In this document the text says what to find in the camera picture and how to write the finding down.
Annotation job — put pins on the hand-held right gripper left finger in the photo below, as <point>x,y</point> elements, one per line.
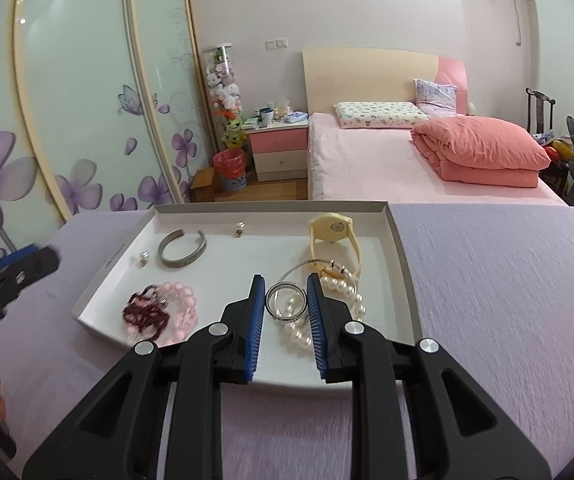
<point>253,340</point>

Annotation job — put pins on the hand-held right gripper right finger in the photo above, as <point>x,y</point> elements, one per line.
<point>317,335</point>

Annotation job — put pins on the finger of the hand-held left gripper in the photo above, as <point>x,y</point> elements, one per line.
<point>37,270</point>
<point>14,257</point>

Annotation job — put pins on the thin silver bangle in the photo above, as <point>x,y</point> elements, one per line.
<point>339,266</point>

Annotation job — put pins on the grey white cardboard tray box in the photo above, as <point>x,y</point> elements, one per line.
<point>267,250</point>

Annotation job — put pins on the small pearl earring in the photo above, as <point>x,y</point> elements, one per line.
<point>143,257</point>

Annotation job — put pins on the silver charm pendant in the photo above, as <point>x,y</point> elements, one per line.
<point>239,228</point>

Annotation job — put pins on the cream rubber wrist watch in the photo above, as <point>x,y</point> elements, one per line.
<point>329,232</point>

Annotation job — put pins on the waste bin with red bag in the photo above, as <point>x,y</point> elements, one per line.
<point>229,170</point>

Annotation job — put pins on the bed with pink sheet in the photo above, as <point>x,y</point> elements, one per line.
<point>362,160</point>

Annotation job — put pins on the pink white nightstand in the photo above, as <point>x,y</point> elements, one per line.
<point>279,152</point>

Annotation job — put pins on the yellow green plush toy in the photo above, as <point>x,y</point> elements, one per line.
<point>233,135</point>

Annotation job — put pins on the white mug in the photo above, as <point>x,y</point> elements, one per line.
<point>267,119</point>

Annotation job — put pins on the printed flat pillow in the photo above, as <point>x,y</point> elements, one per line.
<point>377,114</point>

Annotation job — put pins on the folded pink quilt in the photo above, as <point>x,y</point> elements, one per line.
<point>482,150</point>

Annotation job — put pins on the clear plush toy display tube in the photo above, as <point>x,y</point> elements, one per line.
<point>224,90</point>

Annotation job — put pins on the cream pink headboard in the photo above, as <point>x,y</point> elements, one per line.
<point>362,75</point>

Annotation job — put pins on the small floral pillow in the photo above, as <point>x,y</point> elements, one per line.
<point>437,95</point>

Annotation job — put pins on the colourful plush toy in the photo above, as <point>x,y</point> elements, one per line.
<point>559,150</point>

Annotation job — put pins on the dark wooden chair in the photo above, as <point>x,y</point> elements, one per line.
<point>537,110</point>

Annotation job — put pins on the white wall switch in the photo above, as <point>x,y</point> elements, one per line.
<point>276,44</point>

